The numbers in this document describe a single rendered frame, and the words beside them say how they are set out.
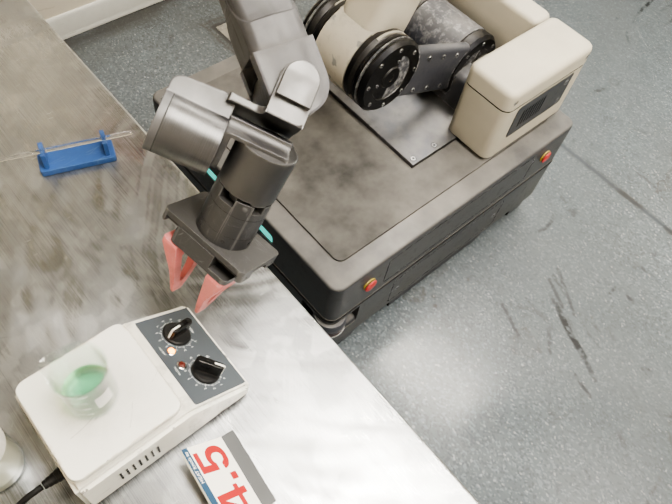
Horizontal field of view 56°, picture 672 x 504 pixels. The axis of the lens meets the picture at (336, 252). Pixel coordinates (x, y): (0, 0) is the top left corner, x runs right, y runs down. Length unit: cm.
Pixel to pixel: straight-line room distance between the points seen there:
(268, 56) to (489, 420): 122
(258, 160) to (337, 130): 97
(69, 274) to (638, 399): 141
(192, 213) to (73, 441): 24
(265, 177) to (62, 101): 54
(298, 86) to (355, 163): 91
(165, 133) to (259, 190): 9
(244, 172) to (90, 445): 30
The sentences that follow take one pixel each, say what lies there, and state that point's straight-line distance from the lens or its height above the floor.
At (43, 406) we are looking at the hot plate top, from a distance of 69.
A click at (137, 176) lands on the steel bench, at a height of 75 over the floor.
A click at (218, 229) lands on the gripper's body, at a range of 59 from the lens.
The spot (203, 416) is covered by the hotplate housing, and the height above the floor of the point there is 79.
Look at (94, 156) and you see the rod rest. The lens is 95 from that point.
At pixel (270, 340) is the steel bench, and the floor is 75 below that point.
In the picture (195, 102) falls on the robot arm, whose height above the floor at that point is 106.
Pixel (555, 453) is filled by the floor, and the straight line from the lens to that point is 166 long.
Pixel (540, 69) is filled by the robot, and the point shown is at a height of 58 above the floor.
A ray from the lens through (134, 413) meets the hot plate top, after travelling 67.
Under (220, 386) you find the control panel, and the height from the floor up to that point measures 80.
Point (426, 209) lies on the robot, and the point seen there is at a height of 36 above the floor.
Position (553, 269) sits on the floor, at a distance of 189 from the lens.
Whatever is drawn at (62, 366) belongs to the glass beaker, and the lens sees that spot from 65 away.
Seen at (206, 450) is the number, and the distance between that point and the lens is 71.
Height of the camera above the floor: 146
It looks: 57 degrees down
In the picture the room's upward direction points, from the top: 12 degrees clockwise
